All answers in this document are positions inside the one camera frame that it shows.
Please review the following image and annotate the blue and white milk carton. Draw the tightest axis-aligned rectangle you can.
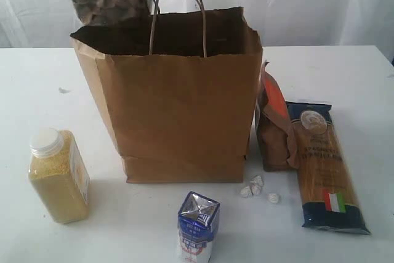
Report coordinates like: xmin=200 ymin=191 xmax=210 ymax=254
xmin=177 ymin=191 xmax=220 ymax=262

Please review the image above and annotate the spaghetti packet with Italian flag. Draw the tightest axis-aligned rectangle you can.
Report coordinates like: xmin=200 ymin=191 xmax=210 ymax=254
xmin=286 ymin=102 xmax=370 ymax=235

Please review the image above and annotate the brown paper shopping bag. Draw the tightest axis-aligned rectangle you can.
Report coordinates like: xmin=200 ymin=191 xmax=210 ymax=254
xmin=71 ymin=0 xmax=263 ymax=183

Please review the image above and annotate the white crumpled paper ball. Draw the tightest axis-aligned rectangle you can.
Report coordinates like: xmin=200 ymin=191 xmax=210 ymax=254
xmin=267 ymin=193 xmax=280 ymax=204
xmin=239 ymin=185 xmax=252 ymax=198
xmin=250 ymin=184 xmax=262 ymax=196
xmin=250 ymin=175 xmax=263 ymax=187

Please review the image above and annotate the brown pouch with orange label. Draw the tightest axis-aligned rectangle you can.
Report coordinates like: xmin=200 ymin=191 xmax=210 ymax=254
xmin=255 ymin=61 xmax=299 ymax=172

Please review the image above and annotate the millet bottle with white cap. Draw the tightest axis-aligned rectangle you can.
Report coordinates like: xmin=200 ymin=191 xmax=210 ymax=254
xmin=28 ymin=128 xmax=90 ymax=224

